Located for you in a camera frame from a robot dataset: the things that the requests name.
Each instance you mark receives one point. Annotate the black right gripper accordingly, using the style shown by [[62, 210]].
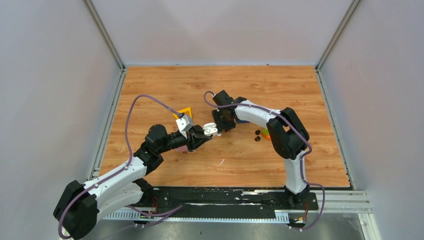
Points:
[[220, 126]]

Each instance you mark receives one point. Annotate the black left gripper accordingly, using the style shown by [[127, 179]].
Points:
[[193, 141]]

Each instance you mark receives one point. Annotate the white earbud charging case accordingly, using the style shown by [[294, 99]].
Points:
[[210, 129]]

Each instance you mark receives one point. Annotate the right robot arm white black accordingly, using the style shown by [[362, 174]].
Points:
[[287, 133]]

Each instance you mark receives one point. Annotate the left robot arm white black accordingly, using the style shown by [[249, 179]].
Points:
[[82, 205]]

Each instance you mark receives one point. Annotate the blue toy brick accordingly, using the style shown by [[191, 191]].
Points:
[[242, 121]]

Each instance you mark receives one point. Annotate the playing card deck box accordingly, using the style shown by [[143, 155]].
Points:
[[184, 150]]

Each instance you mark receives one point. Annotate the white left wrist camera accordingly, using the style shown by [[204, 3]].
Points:
[[184, 124]]

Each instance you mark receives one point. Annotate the yellow triangular plastic frame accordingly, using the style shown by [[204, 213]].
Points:
[[187, 111]]

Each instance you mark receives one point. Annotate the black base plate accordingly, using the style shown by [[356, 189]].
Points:
[[223, 202]]

